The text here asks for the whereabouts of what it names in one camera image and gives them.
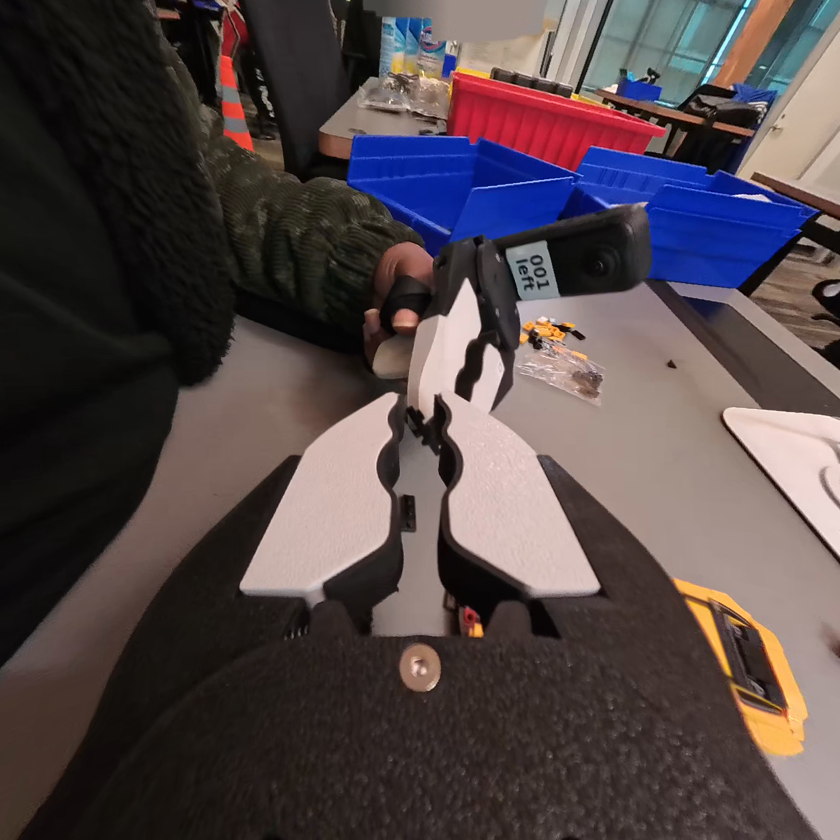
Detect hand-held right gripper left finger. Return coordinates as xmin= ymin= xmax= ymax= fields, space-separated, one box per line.
xmin=238 ymin=392 xmax=406 ymax=606

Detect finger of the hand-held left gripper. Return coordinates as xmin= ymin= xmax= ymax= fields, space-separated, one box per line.
xmin=407 ymin=279 xmax=487 ymax=421
xmin=459 ymin=340 xmax=509 ymax=411

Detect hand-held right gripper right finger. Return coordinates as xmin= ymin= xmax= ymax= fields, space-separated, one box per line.
xmin=434 ymin=392 xmax=601 ymax=606

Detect black L-shaped lego plate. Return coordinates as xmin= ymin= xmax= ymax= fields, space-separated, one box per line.
xmin=406 ymin=406 xmax=445 ymax=454

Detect white book stand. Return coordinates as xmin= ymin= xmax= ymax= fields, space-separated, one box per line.
xmin=722 ymin=407 xmax=840 ymax=562

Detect yellow lego car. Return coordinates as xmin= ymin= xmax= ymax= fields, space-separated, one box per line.
xmin=443 ymin=577 xmax=809 ymax=757

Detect pile of small lego pieces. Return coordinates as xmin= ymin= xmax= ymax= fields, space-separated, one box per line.
xmin=518 ymin=316 xmax=588 ymax=349

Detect person's left hand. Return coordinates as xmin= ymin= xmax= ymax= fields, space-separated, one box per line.
xmin=363 ymin=243 xmax=436 ymax=368

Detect clear plastic bag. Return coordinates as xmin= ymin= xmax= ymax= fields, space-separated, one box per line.
xmin=515 ymin=348 xmax=605 ymax=406

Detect red storage bin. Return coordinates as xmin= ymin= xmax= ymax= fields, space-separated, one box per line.
xmin=446 ymin=71 xmax=667 ymax=173

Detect black tray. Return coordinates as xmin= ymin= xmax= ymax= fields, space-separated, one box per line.
xmin=489 ymin=66 xmax=575 ymax=99

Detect clear bags of parts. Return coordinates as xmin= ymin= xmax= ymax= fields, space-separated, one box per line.
xmin=357 ymin=72 xmax=454 ymax=119

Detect grey office desk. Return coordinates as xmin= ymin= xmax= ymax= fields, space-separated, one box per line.
xmin=318 ymin=75 xmax=460 ymax=158

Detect large blue storage bin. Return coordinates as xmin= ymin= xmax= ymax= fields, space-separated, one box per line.
xmin=564 ymin=146 xmax=821 ymax=290

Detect brown office desk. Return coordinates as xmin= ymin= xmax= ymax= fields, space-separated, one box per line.
xmin=751 ymin=171 xmax=840 ymax=221
xmin=594 ymin=88 xmax=756 ymax=158

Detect black office chair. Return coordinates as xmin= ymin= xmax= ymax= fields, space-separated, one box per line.
xmin=243 ymin=0 xmax=352 ymax=178
xmin=672 ymin=84 xmax=762 ymax=173

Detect orange traffic cone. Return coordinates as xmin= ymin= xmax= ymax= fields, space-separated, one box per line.
xmin=220 ymin=56 xmax=256 ymax=153

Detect person's dark clothing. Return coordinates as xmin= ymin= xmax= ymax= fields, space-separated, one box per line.
xmin=0 ymin=0 xmax=237 ymax=664

